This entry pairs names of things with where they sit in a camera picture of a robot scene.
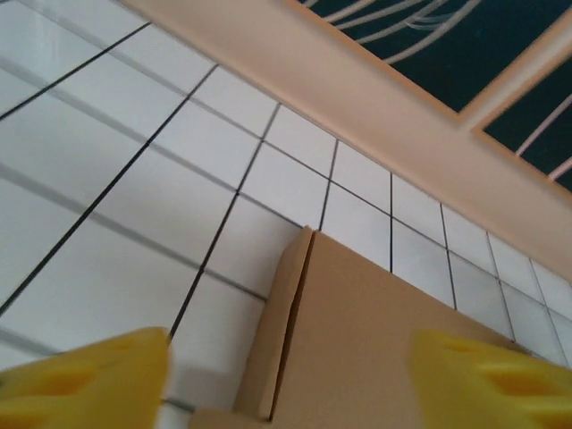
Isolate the brown cardboard paper box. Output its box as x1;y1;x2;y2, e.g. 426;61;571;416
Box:
189;225;540;429

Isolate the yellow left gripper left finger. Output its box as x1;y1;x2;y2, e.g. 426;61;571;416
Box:
0;326;173;429

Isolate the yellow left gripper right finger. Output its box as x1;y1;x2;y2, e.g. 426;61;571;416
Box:
409;329;572;429

